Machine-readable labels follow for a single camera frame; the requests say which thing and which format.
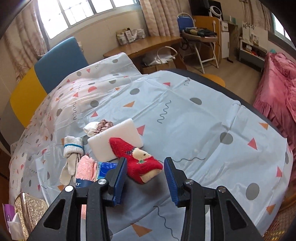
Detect blue tempo tissue pack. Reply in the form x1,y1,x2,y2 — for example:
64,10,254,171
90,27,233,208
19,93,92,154
95,162,118,181

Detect red christmas sock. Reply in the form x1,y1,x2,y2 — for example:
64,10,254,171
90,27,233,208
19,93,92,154
109,138,163,184

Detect pink fluffy sock roll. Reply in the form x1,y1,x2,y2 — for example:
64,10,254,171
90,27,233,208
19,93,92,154
75,155,97,188

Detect white socks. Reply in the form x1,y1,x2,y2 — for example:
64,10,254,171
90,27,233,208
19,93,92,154
60,136,84,186

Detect dusty pink scrunchie with cloth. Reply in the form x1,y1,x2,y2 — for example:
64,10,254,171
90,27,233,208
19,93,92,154
83,119,113,137

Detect patterned plastic tablecloth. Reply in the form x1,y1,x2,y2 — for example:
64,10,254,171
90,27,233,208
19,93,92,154
9,54,293,234

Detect ornate gold tissue box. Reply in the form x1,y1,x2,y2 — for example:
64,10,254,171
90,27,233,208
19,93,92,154
14,192,48,240

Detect yellow round stool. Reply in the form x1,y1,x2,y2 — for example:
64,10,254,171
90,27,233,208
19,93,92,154
202,74,226,87

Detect purple tissue box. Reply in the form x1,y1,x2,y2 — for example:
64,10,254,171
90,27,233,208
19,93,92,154
3,204,23,240

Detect white basket under desk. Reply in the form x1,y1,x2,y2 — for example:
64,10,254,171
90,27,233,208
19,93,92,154
142,46,178,67

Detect grey yellow blue headboard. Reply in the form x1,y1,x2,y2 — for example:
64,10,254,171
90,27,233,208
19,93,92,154
1,37,88,144

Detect pink ruffled bedspread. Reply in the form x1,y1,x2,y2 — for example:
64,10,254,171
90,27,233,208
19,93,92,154
253,53,295,157

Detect blue folding chair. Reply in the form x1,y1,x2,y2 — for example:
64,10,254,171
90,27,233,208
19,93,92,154
177,12,220,74

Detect wooden desk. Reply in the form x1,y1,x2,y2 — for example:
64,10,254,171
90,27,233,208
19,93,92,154
103,36,182,59

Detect packages on desk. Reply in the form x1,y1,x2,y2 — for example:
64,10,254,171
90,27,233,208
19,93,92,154
115,28,146,46

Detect white low shelf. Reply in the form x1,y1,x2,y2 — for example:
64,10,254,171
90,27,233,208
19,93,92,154
239,39,267,69

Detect left floral curtain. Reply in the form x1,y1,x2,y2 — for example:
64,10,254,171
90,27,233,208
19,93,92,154
4,1,48,82

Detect floral curtain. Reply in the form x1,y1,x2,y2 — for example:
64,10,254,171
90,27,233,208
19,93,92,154
4,1,48,82
139,0,191,37

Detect right floral curtain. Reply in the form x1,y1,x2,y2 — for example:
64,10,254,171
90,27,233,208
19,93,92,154
139,0,191,37

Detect window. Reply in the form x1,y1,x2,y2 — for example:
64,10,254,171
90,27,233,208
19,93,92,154
37,0,138,39

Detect white round fan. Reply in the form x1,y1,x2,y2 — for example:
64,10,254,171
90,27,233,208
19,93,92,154
209,6,222,21

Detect black television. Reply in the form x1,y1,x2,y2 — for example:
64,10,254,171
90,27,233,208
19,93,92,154
189,0,222,16

